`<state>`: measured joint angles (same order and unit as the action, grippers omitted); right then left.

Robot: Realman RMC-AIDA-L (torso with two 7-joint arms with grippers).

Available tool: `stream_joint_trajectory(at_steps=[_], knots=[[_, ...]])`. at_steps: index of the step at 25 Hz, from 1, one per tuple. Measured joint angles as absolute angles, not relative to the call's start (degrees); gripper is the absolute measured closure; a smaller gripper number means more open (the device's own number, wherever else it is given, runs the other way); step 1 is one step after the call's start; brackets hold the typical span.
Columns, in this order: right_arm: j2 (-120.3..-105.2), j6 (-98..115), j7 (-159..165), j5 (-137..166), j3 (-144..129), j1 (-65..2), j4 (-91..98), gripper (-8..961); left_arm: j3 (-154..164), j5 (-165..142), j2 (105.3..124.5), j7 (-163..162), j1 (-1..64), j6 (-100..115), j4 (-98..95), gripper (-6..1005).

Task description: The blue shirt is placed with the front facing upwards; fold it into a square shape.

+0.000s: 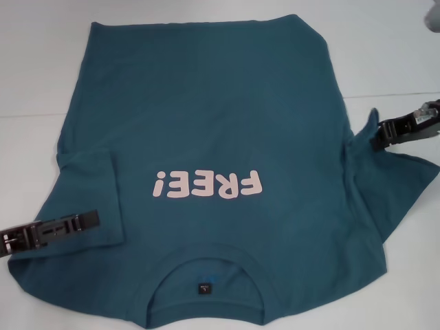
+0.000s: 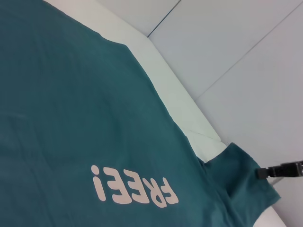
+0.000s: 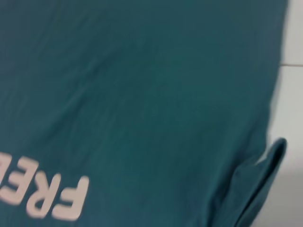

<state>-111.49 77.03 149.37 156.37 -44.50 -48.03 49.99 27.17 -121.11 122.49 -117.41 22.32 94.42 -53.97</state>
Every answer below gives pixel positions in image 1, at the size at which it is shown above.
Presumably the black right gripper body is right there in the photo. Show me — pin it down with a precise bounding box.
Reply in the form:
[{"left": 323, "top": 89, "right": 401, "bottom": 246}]
[{"left": 391, "top": 98, "right": 440, "bottom": 141}]

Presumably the blue FREE print T-shirt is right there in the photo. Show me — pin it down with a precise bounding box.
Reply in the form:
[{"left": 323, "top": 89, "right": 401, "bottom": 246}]
[{"left": 6, "top": 13, "right": 440, "bottom": 330}]

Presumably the clear plastic cable plug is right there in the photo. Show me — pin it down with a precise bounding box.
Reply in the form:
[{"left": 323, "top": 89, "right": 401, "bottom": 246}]
[{"left": 412, "top": 107, "right": 438, "bottom": 120}]

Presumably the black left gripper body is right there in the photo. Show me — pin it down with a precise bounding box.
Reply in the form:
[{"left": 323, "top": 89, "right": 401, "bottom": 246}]
[{"left": 0, "top": 219, "right": 58, "bottom": 258}]

